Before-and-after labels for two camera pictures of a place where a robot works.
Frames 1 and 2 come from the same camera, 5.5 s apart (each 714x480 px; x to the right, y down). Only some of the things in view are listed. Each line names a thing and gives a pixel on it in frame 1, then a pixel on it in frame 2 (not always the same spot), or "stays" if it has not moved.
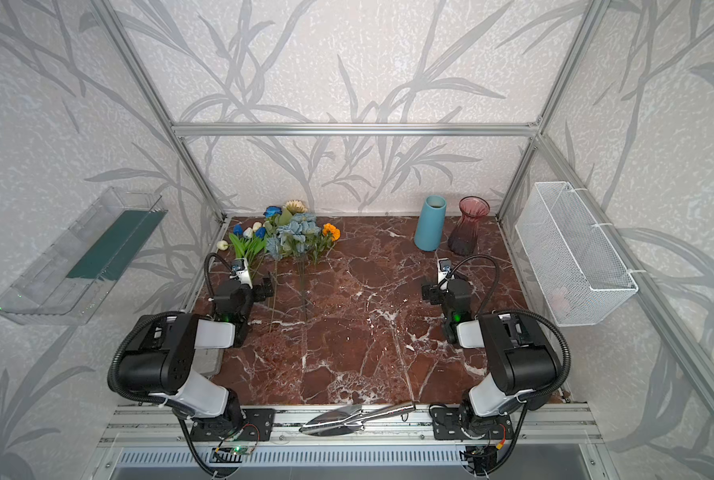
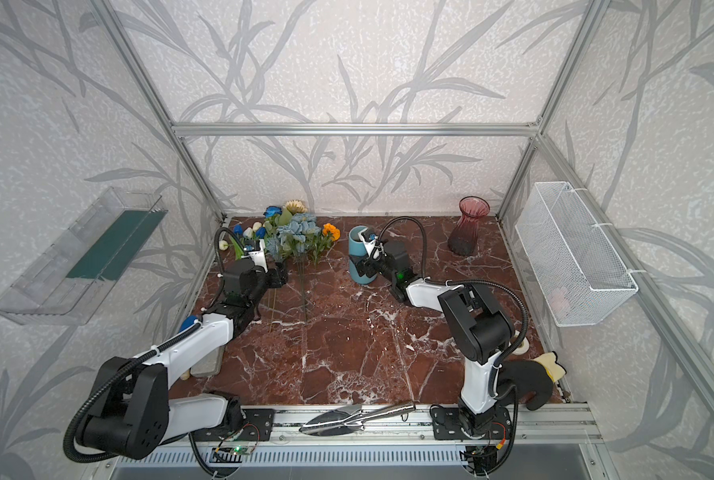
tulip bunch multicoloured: [248, 242] stays
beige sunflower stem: [296, 206] stays
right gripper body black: [429, 291] -> [362, 264]
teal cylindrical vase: [429, 228] -> [356, 247]
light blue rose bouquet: [292, 237] stays
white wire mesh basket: [581, 276] stays
